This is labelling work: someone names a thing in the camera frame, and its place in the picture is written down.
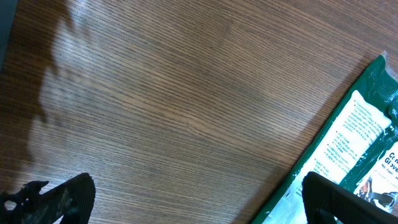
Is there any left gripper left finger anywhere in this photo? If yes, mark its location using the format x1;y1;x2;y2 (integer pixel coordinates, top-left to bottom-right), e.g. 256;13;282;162
1;172;96;224

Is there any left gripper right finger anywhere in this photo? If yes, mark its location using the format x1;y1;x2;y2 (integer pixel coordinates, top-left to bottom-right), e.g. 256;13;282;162
302;172;397;224

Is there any green foil packet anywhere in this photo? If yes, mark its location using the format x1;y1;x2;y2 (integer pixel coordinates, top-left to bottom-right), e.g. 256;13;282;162
253;52;397;224

